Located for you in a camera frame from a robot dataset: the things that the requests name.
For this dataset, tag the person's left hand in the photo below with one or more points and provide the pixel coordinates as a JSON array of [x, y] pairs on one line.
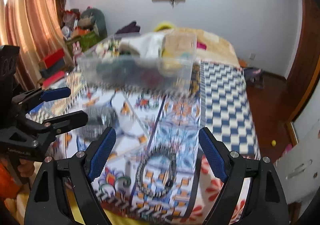
[[26, 168]]

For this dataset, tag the green cardboard box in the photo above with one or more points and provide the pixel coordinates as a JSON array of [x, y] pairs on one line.
[[86, 41]]

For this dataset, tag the red book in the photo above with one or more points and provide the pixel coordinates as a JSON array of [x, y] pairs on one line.
[[53, 79]]

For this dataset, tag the patterned bed sheet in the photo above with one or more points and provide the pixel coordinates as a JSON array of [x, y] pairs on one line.
[[157, 172]]

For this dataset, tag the orange striped curtain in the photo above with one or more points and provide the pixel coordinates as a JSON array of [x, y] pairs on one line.
[[35, 27]]

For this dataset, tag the beige floral blanket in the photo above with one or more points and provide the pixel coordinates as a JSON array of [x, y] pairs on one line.
[[217, 49]]

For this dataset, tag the dark clothes pile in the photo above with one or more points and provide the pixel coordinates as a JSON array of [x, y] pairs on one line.
[[130, 28]]

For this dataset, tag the yellow soft sponge roll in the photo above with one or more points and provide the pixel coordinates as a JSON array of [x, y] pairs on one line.
[[173, 61]]

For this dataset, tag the red gift box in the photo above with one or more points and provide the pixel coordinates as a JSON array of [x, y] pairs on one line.
[[51, 59]]

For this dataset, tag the yellow curved pillow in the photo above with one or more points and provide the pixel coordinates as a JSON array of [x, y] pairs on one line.
[[164, 25]]

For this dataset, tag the pink square cloth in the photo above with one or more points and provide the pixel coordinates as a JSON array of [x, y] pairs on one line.
[[201, 45]]

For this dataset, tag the grey plush toy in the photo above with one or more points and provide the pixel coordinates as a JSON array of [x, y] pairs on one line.
[[93, 18]]

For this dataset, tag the white soft cloth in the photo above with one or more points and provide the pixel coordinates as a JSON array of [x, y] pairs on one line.
[[147, 46]]

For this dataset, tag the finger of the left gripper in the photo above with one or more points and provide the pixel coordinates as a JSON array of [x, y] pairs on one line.
[[47, 94], [56, 125]]

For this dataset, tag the pink plush rabbit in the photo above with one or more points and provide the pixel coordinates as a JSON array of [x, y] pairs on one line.
[[77, 52]]

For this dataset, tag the clear plastic storage box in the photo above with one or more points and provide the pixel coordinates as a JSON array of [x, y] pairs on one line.
[[148, 76]]

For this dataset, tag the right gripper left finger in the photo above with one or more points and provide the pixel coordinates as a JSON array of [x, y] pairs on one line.
[[48, 202]]

